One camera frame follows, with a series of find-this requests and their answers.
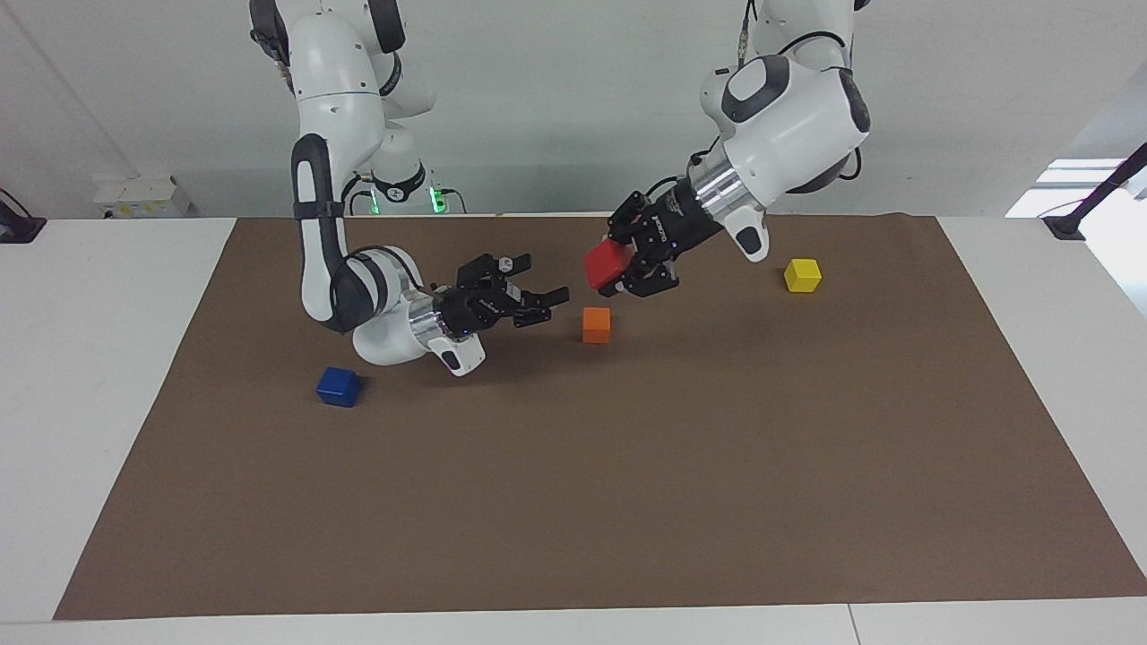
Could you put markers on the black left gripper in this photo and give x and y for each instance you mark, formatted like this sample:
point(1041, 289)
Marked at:
point(676, 224)

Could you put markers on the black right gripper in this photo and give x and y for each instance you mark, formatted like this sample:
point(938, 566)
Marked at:
point(479, 306)

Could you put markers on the red wooden block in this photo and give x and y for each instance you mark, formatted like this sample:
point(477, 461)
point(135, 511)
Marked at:
point(607, 262)

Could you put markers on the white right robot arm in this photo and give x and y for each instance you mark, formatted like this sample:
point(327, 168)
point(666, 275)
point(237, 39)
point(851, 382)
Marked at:
point(332, 90)

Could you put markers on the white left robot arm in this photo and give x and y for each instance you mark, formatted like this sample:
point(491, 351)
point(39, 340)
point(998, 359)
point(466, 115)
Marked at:
point(789, 116)

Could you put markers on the orange wooden block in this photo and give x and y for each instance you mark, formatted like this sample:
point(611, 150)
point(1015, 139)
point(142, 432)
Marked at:
point(596, 325)

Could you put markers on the yellow wooden block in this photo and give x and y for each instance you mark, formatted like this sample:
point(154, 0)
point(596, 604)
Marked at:
point(803, 276)

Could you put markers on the blue wooden block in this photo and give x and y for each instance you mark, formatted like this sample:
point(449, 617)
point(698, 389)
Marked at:
point(338, 388)

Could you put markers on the brown paper mat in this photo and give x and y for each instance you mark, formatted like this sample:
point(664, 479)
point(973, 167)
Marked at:
point(573, 493)

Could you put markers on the white power strip box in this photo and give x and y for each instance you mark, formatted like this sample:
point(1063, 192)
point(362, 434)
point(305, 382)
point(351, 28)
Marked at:
point(143, 197)

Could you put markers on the black stand with pole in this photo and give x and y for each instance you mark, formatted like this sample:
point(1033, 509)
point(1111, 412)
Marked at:
point(1064, 226)

